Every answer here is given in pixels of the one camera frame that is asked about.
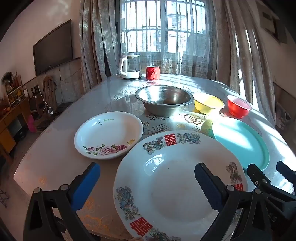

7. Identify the white floral bowl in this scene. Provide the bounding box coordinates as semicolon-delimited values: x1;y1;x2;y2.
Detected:
74;112;144;160

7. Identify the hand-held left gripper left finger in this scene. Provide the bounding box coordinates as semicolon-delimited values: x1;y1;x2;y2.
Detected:
23;162;100;241

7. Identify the teal plastic plate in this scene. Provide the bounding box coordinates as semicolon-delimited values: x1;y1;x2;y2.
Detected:
211;118;270;171

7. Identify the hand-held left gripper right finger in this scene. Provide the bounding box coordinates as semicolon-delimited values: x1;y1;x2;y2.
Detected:
195;163;278;241

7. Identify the wall-mounted black television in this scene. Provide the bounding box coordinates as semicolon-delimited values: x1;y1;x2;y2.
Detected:
33;19;74;76

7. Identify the white glass electric kettle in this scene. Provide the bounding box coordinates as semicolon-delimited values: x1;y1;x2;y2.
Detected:
116;54;142;80

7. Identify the wooden shelf cabinet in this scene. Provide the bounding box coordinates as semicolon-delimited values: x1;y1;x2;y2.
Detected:
0;72;31;158

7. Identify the framed wall picture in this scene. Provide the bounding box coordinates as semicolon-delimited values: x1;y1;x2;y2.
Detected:
257;5;289;44

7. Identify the red plastic bowl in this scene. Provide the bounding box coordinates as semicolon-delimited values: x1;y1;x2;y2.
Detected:
227;95;252;119

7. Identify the yellow plastic bowl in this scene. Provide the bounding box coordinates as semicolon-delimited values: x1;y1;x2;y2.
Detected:
193;93;225;115

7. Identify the sheer white curtain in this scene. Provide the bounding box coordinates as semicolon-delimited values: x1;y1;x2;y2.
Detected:
120;0;218;80

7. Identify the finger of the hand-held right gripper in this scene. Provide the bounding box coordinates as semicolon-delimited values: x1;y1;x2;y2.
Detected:
247;163;296;202
277;161;296;187

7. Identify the barred window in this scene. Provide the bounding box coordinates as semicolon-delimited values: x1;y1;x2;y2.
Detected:
120;0;206;58

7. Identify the stainless steel bowl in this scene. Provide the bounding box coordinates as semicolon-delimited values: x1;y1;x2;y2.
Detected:
135;85;194;117

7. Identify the grey velvet curtain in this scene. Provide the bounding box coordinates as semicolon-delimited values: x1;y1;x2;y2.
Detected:
215;0;278;126
79;0;122;93

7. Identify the large white red-print plate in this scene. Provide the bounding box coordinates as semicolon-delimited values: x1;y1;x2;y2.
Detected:
113;130;248;241

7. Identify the red mug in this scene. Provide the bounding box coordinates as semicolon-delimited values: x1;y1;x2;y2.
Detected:
146;65;160;81

